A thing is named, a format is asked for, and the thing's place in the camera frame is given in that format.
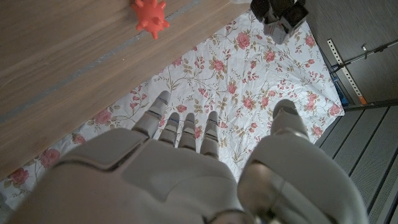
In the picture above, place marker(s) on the red spiky stress ball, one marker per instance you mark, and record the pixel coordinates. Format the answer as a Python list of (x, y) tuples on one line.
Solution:
[(150, 15)]

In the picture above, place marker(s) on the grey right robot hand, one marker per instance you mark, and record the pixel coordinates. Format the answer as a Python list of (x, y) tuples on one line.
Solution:
[(171, 180)]

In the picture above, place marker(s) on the black spray cap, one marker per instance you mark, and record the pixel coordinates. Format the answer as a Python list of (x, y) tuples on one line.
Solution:
[(270, 9)]

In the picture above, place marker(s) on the thin black stand rod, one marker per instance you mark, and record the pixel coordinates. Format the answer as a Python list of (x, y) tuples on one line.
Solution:
[(364, 56)]

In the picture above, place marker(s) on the floral backdrop cloth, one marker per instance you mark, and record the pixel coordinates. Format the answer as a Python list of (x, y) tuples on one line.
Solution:
[(233, 77)]

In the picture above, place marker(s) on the slotted metal rail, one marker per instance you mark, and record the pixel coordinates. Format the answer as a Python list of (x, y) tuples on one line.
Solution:
[(346, 73)]

